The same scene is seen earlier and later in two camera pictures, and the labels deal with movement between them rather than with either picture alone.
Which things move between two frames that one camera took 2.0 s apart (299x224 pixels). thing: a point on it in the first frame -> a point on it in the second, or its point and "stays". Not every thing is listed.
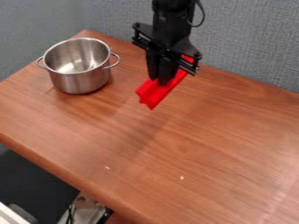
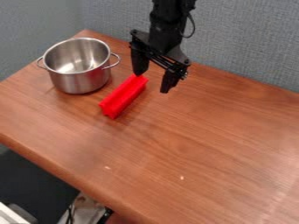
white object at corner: [14, 214] stays
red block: [152, 92] -> [123, 98]
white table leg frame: [86, 212] stays
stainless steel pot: [79, 63] stays
